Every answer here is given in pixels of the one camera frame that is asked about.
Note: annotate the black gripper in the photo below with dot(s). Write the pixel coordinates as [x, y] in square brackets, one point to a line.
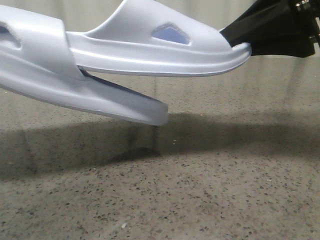
[277, 27]

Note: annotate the light blue slipper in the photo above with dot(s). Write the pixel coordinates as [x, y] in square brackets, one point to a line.
[36, 62]
[147, 38]

